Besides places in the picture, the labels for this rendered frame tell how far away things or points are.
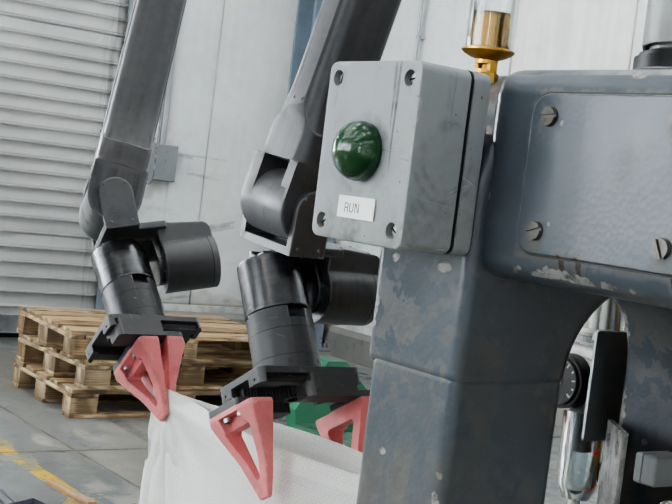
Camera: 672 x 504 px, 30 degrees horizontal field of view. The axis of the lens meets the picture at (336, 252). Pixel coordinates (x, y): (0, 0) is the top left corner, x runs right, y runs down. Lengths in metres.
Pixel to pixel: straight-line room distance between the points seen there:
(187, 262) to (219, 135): 7.98
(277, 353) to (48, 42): 7.65
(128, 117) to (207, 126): 7.86
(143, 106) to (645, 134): 0.88
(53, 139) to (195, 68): 1.22
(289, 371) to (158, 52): 0.51
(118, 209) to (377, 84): 0.71
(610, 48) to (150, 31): 6.37
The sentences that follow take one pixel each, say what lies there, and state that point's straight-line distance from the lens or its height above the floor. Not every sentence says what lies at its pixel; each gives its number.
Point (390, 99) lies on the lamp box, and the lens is 0.61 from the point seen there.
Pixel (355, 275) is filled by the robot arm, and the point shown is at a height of 1.19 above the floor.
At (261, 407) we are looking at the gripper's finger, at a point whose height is 1.09.
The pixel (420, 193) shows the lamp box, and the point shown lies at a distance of 0.60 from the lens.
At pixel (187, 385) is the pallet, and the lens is 6.45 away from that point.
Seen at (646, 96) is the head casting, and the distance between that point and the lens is 0.56.
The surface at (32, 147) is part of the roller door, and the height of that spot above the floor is 1.27.
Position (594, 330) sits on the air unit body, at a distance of 0.85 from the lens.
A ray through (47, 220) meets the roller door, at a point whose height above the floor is 0.80.
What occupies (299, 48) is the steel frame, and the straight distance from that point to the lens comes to 9.58.
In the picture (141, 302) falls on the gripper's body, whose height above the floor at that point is 1.13.
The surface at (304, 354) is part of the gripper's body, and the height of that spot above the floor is 1.13.
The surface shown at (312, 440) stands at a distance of 1.09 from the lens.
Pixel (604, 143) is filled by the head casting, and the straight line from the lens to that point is 0.57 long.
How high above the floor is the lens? 1.27
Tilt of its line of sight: 3 degrees down
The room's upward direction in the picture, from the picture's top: 7 degrees clockwise
